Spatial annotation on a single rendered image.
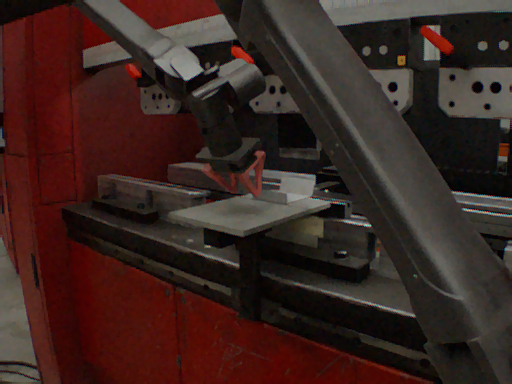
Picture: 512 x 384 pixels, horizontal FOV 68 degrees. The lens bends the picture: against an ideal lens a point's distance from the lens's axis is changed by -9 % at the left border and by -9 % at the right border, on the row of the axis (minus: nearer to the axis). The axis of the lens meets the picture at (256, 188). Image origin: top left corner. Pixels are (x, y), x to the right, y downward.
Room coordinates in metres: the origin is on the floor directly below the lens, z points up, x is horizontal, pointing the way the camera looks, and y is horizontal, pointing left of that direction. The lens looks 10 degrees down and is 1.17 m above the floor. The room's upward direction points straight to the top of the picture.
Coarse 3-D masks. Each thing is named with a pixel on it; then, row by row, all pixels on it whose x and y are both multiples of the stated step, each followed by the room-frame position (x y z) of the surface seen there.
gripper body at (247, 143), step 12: (228, 120) 0.66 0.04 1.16; (204, 132) 0.67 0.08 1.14; (216, 132) 0.65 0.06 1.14; (228, 132) 0.66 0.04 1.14; (216, 144) 0.66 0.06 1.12; (228, 144) 0.66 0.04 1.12; (240, 144) 0.68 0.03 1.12; (252, 144) 0.67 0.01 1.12; (204, 156) 0.70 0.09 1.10; (216, 156) 0.68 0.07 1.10; (228, 156) 0.67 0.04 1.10; (240, 156) 0.65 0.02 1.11
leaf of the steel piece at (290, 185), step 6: (282, 180) 0.91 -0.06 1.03; (288, 180) 0.90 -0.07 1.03; (294, 180) 0.90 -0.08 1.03; (300, 180) 0.89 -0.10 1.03; (306, 180) 0.88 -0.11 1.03; (282, 186) 0.91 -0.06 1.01; (288, 186) 0.90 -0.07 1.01; (294, 186) 0.89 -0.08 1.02; (300, 186) 0.88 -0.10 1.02; (306, 186) 0.87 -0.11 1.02; (312, 186) 0.86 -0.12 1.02; (288, 192) 0.89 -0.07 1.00; (294, 192) 0.88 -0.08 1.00; (300, 192) 0.88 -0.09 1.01; (306, 192) 0.87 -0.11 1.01; (312, 192) 0.86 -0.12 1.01
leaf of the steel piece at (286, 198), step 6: (264, 192) 0.81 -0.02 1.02; (270, 192) 0.81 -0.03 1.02; (276, 192) 0.80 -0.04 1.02; (282, 192) 0.90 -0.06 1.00; (252, 198) 0.83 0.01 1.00; (258, 198) 0.82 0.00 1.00; (264, 198) 0.81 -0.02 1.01; (270, 198) 0.81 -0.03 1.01; (276, 198) 0.80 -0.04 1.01; (282, 198) 0.79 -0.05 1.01; (288, 198) 0.83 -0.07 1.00; (294, 198) 0.83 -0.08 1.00; (300, 198) 0.83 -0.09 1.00; (306, 198) 0.84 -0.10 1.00
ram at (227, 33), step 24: (120, 0) 1.23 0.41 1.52; (144, 0) 1.15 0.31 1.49; (168, 0) 1.08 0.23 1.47; (192, 0) 1.02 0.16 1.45; (408, 0) 0.68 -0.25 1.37; (432, 0) 0.66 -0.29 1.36; (456, 0) 0.63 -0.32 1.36; (480, 0) 0.61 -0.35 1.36; (504, 0) 0.58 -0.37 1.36; (168, 24) 1.08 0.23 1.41; (336, 24) 0.77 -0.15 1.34; (432, 24) 0.72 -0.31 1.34
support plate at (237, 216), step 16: (192, 208) 0.75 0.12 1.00; (208, 208) 0.75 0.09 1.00; (224, 208) 0.75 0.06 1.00; (240, 208) 0.75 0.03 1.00; (256, 208) 0.75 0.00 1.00; (272, 208) 0.75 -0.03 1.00; (288, 208) 0.75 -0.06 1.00; (320, 208) 0.77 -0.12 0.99; (192, 224) 0.67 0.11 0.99; (208, 224) 0.65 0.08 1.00; (224, 224) 0.63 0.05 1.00; (240, 224) 0.63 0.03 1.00; (256, 224) 0.64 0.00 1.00; (272, 224) 0.65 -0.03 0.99
